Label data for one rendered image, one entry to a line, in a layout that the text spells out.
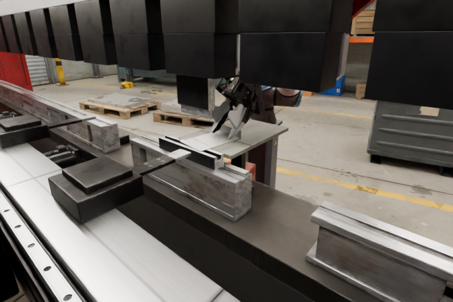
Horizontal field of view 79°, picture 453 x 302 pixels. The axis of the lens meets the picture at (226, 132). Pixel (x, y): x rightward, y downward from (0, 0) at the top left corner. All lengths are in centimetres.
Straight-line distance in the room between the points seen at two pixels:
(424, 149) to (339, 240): 276
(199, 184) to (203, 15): 36
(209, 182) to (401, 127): 269
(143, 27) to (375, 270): 63
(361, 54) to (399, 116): 415
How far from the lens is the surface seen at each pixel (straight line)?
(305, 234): 61
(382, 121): 313
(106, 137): 101
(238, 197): 60
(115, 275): 39
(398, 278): 51
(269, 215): 65
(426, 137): 320
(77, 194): 49
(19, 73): 268
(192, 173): 65
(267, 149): 159
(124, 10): 74
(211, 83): 58
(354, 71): 717
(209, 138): 71
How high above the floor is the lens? 125
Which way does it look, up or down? 19 degrees down
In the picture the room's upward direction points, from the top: straight up
